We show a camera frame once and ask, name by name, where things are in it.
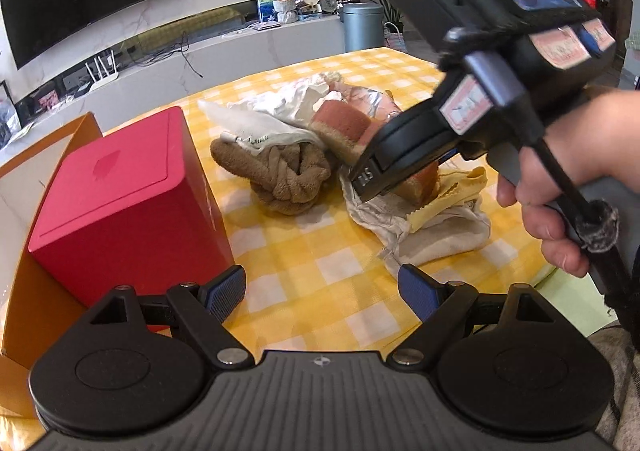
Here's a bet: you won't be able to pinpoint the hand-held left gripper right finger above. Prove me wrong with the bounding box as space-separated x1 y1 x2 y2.
392 263 554 367

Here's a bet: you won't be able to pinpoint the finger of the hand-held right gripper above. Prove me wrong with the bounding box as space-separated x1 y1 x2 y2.
350 98 462 203

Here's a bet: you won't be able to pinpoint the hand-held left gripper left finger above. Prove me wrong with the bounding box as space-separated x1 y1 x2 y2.
90 264 254 367

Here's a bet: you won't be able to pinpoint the cream drawstring bag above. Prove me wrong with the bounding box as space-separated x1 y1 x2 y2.
340 171 491 277

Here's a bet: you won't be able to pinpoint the pink brown towel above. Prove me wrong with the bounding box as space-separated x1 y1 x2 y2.
310 98 441 207

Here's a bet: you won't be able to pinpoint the yellow cloth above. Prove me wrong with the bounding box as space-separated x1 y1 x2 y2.
407 166 488 232

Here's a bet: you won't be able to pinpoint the white cloth pouch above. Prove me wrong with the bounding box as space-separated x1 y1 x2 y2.
197 98 321 153

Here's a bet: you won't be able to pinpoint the orange cardboard box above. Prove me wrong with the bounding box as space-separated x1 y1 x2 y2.
0 112 173 382

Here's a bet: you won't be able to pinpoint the person's right forearm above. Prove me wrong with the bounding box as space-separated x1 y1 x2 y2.
604 86 640 174

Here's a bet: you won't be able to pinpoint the person's right hand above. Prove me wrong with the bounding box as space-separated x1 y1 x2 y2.
497 94 607 278

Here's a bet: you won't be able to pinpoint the clear plastic bag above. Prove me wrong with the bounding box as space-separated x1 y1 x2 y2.
326 80 404 121

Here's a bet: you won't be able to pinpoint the yellow checkered tablecloth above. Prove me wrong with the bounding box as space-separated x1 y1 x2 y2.
0 47 558 432

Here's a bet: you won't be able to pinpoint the white crumpled plastic bag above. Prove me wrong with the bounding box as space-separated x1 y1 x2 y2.
227 75 332 124

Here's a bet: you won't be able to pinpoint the grey trash can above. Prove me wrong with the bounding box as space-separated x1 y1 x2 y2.
342 2 386 53

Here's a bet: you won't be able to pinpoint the red box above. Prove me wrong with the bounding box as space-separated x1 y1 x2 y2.
27 106 236 309

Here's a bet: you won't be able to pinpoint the white marble television console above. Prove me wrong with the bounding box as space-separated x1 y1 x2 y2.
0 11 347 152

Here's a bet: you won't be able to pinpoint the person's grey plaid pants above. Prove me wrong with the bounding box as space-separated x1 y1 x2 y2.
587 323 640 451

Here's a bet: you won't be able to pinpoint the white router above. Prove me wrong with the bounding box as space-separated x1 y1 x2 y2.
85 51 121 92

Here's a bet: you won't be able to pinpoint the pink photo card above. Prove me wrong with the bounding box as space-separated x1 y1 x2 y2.
30 86 62 115

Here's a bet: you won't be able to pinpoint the black cable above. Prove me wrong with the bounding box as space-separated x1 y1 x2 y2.
179 31 204 78

